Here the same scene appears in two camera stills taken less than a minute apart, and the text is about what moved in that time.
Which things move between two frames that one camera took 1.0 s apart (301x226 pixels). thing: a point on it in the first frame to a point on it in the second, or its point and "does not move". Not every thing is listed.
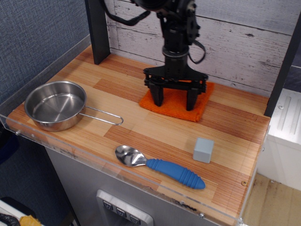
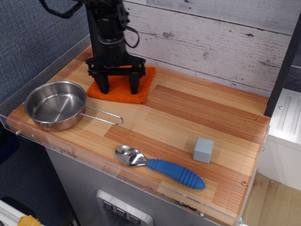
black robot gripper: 176,74 to 111,59
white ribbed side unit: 281,161 does not move
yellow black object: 29,220 does not move
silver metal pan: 58,105 does not move
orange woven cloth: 175,102 to 120,88
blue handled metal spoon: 130,156 does not move
